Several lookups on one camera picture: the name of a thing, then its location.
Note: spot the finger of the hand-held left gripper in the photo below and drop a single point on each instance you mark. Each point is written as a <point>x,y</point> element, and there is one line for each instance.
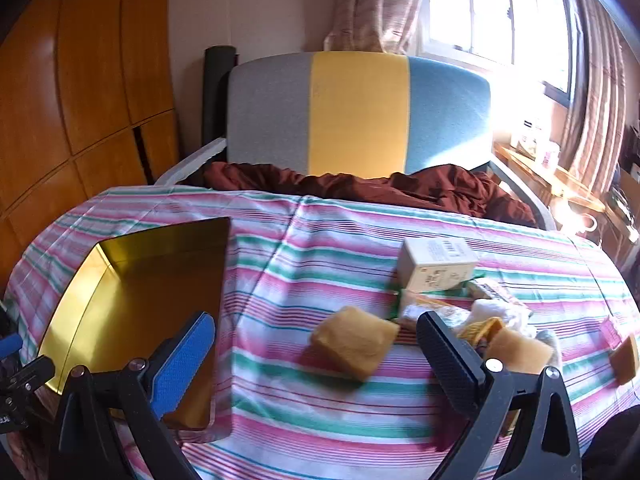
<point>27,375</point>

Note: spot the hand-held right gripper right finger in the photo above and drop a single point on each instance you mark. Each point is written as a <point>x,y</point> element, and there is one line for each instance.
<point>450,365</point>

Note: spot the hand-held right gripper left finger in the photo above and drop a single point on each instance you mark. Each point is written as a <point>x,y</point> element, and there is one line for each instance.
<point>185,360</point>

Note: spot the white plastic bag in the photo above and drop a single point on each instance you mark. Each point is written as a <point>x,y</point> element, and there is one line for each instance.
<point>500,312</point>

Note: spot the gold tin box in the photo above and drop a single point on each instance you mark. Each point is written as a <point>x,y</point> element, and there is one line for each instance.
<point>125,285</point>

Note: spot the cream carton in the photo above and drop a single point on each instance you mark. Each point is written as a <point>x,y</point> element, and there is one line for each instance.
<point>435,265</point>

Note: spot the yellow mesh scrubber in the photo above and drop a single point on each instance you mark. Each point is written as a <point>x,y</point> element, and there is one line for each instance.
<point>480,331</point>

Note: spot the pink ridged plastic item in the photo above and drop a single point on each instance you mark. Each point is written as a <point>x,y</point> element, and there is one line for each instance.
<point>610,332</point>

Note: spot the striped cloth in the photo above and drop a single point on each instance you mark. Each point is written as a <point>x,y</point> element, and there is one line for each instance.
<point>300,240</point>

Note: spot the brown sponge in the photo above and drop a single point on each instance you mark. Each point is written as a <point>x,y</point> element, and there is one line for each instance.
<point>627,362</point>

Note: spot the dark red cloth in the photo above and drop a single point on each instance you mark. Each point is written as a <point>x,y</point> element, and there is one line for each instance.
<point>425,187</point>

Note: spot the person's dark clothing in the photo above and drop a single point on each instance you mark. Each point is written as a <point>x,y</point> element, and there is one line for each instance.
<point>615,450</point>

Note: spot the white cup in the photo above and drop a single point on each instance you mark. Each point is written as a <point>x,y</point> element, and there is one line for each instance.
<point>587,222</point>

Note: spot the wooden desk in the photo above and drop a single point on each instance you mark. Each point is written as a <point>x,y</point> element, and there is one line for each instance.
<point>560,180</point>

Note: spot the pink white container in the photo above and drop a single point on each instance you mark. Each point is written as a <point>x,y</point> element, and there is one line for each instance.
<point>551,154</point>

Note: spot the white printed box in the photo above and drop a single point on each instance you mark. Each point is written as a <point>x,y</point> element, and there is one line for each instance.
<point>530,137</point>

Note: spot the grey yellow blue chair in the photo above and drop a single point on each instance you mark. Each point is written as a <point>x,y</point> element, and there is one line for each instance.
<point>350,110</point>

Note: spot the patterned beige curtain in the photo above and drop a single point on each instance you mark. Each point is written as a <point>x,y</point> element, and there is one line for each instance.
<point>595,110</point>
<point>370,5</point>

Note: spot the wooden wardrobe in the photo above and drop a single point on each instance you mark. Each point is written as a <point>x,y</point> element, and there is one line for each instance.
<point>75,85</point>

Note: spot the window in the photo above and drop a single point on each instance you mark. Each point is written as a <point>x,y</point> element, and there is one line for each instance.
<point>485,5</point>

